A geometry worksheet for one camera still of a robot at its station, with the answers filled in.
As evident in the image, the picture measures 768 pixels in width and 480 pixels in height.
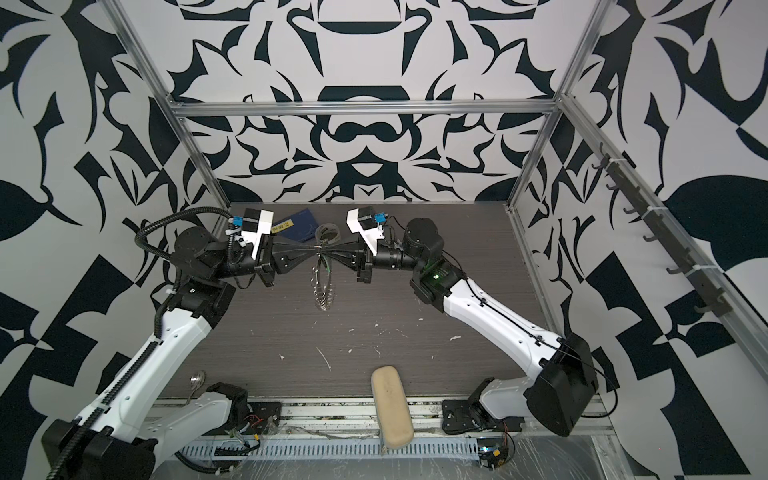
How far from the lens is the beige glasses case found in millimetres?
702

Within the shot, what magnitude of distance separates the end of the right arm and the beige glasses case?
35 centimetres

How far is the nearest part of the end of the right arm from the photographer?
555 mm

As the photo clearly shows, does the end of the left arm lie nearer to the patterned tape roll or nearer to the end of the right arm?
the end of the right arm

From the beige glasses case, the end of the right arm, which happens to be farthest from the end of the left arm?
the beige glasses case

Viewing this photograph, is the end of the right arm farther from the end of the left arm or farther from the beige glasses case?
the beige glasses case
